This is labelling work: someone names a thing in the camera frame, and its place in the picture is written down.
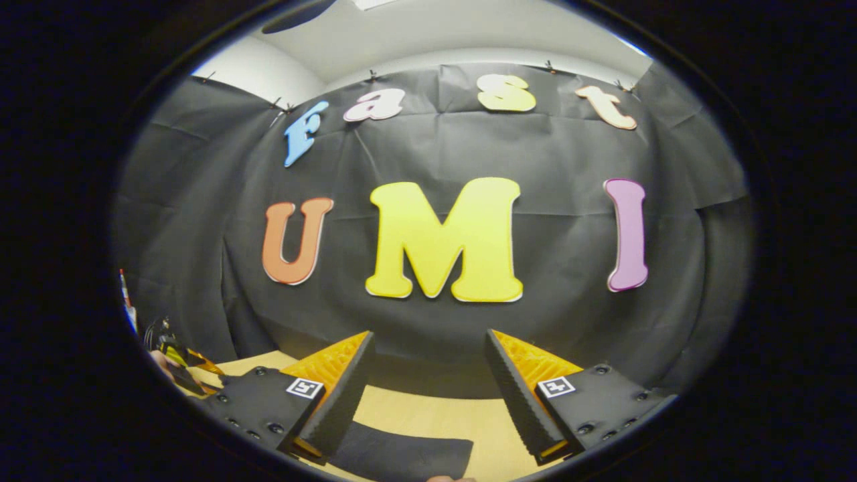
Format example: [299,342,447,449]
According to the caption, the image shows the black backdrop cloth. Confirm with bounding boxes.
[110,62,759,397]

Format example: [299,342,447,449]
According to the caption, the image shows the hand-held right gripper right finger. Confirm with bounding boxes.
[485,328,677,467]

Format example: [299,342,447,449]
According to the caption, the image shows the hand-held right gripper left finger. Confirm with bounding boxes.
[194,330,378,466]

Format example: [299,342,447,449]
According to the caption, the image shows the red white thin object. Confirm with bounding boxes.
[119,268,139,333]

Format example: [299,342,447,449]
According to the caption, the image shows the black jeans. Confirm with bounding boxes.
[331,420,475,482]

